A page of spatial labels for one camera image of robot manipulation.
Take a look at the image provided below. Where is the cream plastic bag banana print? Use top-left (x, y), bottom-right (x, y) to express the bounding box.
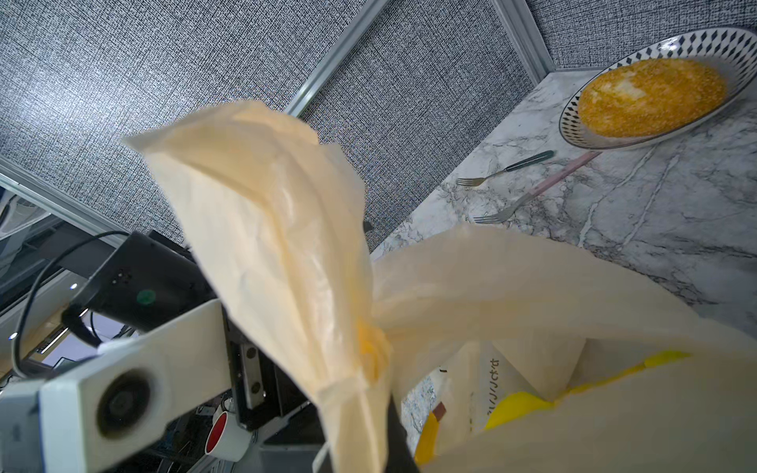
top-left (125, 101), bottom-right (756, 472)

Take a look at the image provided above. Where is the red white cup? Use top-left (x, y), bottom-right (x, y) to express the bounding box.
top-left (204, 408), bottom-right (257, 462)

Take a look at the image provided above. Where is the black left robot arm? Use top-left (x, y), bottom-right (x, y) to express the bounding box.
top-left (61, 231), bottom-right (307, 431)

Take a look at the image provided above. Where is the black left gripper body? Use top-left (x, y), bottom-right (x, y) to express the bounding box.
top-left (222, 307), bottom-right (307, 432)

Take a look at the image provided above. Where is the black white patterned bowl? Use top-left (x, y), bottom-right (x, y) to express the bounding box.
top-left (558, 27), bottom-right (756, 151)

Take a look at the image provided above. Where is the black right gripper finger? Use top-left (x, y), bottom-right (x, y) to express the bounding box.
top-left (384, 399), bottom-right (420, 473)

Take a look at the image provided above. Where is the yellow banana bunch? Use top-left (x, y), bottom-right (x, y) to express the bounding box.
top-left (414, 350), bottom-right (690, 466)

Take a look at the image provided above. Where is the metal fork dark handle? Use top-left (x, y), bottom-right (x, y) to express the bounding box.
top-left (455, 150), bottom-right (556, 187)

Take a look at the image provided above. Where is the orange food in bowl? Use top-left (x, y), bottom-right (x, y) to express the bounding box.
top-left (578, 59), bottom-right (727, 138)

